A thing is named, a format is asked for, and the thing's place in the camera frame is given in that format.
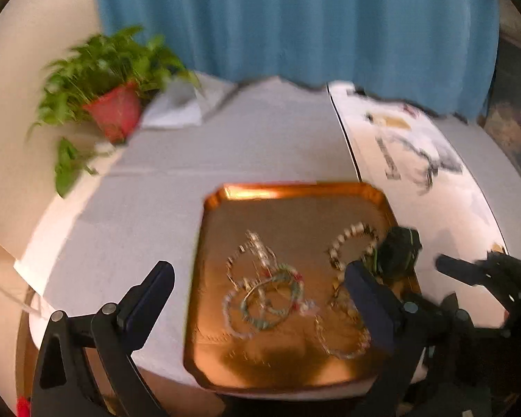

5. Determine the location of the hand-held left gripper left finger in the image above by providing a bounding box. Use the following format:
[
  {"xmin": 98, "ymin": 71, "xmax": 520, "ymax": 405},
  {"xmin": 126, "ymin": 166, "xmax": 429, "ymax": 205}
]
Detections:
[{"xmin": 30, "ymin": 261, "xmax": 175, "ymax": 417}]

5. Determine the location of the turquoise bead bracelet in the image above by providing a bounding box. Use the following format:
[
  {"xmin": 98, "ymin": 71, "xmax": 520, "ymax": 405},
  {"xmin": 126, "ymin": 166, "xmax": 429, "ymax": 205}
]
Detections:
[{"xmin": 241, "ymin": 267, "xmax": 306, "ymax": 331}]

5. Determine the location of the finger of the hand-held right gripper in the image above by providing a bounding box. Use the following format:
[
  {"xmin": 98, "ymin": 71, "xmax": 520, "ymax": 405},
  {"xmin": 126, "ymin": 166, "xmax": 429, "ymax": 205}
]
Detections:
[{"xmin": 435, "ymin": 254, "xmax": 487, "ymax": 287}]

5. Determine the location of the red plastic flower pot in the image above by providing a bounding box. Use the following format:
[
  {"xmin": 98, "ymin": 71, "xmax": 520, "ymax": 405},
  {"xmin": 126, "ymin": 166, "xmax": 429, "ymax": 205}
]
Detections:
[{"xmin": 82, "ymin": 80, "xmax": 143, "ymax": 144}]

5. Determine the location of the dark printed wall panel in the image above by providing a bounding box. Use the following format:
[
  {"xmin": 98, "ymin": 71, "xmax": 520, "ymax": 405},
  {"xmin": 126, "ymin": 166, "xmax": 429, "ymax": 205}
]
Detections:
[{"xmin": 478, "ymin": 30, "xmax": 521, "ymax": 192}]

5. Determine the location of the crumpled white paper sheet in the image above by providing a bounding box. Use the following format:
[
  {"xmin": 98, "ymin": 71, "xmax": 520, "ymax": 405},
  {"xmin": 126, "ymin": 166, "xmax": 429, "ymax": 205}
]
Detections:
[{"xmin": 141, "ymin": 80, "xmax": 205, "ymax": 130}]

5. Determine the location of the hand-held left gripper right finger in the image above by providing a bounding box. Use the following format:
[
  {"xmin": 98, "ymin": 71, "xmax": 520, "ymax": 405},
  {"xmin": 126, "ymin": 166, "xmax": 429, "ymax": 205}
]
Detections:
[{"xmin": 344, "ymin": 262, "xmax": 482, "ymax": 417}]

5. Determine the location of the clear crystal bead bracelet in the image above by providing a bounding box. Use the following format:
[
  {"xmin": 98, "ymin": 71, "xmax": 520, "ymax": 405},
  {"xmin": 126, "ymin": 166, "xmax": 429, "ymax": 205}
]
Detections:
[{"xmin": 223, "ymin": 276, "xmax": 283, "ymax": 342}]

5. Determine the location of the white deer print cloth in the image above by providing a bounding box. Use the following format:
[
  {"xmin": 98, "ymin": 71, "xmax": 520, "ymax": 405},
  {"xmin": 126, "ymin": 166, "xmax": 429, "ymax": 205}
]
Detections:
[{"xmin": 328, "ymin": 80, "xmax": 511, "ymax": 331}]

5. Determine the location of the green black watch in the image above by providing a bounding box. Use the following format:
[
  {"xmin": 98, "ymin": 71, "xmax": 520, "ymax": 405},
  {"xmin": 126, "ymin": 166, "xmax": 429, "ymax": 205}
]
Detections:
[{"xmin": 372, "ymin": 226, "xmax": 423, "ymax": 283}]

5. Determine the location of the green pothos plant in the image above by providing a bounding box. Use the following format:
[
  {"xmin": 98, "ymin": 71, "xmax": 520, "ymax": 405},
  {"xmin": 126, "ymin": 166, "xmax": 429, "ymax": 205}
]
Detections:
[{"xmin": 26, "ymin": 25, "xmax": 203, "ymax": 199}]

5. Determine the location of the gold pearl chain bracelet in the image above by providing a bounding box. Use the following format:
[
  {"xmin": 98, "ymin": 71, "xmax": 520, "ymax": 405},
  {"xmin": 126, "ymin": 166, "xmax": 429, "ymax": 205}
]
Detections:
[{"xmin": 242, "ymin": 229, "xmax": 283, "ymax": 272}]

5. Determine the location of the grey tablecloth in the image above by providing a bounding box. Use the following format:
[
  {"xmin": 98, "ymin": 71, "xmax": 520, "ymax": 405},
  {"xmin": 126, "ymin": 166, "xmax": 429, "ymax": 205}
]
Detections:
[{"xmin": 19, "ymin": 72, "xmax": 521, "ymax": 400}]

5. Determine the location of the pearl and dark bead bracelet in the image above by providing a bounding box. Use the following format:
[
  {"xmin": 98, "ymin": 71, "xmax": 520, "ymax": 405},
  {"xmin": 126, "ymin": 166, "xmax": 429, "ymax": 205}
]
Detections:
[{"xmin": 327, "ymin": 221, "xmax": 381, "ymax": 272}]

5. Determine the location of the copper metal tray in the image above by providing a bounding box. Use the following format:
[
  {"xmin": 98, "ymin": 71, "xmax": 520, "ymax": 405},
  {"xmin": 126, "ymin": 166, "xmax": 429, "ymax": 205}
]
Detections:
[{"xmin": 182, "ymin": 181, "xmax": 422, "ymax": 394}]

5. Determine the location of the blue curtain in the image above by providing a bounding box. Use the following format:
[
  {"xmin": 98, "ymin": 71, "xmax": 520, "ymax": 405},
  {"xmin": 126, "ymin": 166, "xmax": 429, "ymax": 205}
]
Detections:
[{"xmin": 91, "ymin": 0, "xmax": 503, "ymax": 118}]

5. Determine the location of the beige round bead bracelet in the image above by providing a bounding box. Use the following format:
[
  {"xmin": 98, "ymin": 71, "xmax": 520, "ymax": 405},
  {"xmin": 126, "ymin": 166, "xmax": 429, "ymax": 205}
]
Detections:
[{"xmin": 313, "ymin": 289, "xmax": 373, "ymax": 361}]

